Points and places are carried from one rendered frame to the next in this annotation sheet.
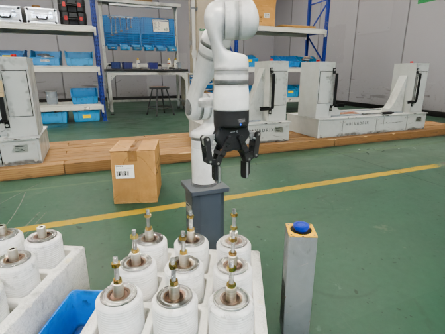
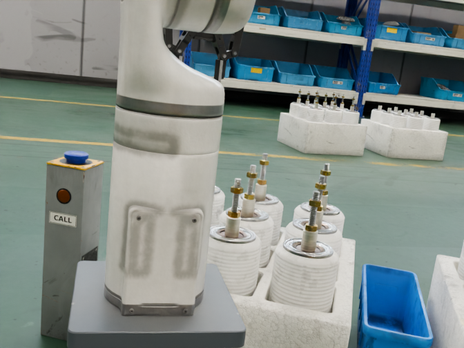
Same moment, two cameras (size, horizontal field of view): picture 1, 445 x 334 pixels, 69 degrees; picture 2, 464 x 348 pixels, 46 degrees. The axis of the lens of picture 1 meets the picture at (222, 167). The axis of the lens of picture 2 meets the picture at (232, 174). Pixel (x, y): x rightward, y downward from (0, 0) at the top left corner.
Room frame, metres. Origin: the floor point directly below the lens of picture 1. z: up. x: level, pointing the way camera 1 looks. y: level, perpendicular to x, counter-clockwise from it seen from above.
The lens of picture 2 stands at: (1.61, 0.20, 0.53)
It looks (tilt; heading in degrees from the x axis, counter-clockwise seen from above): 13 degrees down; 189
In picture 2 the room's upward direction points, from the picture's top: 6 degrees clockwise
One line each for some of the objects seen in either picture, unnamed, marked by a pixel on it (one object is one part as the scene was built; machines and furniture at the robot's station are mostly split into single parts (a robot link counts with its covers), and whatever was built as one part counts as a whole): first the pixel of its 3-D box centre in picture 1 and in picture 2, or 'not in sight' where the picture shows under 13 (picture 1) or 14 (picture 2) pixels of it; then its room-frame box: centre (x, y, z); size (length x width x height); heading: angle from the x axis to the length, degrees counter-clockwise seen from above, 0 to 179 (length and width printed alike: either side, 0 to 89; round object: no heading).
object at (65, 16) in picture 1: (73, 20); not in sight; (4.97, 2.11, 1.41); 0.42 x 0.35 x 0.17; 24
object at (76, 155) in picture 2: (300, 227); (76, 158); (0.75, -0.20, 0.32); 0.04 x 0.04 x 0.02
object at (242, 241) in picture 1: (234, 241); not in sight; (0.80, -0.03, 0.25); 0.08 x 0.08 x 0.01
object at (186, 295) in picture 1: (174, 296); (259, 199); (0.57, 0.10, 0.25); 0.08 x 0.08 x 0.01
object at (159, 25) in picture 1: (160, 25); not in sight; (6.54, 1.15, 1.54); 0.32 x 0.02 x 0.25; 112
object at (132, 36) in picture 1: (145, 58); not in sight; (6.13, 1.40, 0.94); 1.40 x 0.70 x 1.88; 112
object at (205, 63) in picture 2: not in sight; (208, 63); (-3.86, -1.00, 0.36); 0.50 x 0.38 x 0.21; 23
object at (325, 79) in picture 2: not in sight; (329, 76); (-4.35, 0.19, 0.36); 0.50 x 0.38 x 0.21; 24
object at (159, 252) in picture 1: (151, 267); (299, 304); (0.81, 0.20, 0.16); 0.10 x 0.10 x 0.18
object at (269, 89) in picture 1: (238, 99); not in sight; (3.10, -0.15, 0.45); 0.82 x 0.57 x 0.74; 112
